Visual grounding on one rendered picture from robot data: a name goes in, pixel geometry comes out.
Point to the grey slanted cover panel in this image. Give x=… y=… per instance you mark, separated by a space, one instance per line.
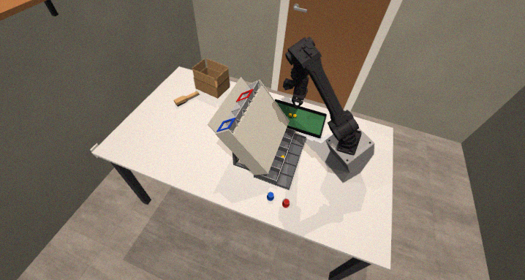
x=259 y=135

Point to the green tray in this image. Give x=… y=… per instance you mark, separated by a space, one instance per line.
x=307 y=121

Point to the brown cardboard box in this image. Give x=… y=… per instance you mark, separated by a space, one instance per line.
x=213 y=80

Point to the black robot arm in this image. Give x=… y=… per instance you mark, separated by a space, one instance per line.
x=306 y=60

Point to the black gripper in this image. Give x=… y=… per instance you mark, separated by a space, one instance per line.
x=299 y=97

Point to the blue square funnel rim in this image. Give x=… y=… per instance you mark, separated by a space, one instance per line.
x=219 y=129

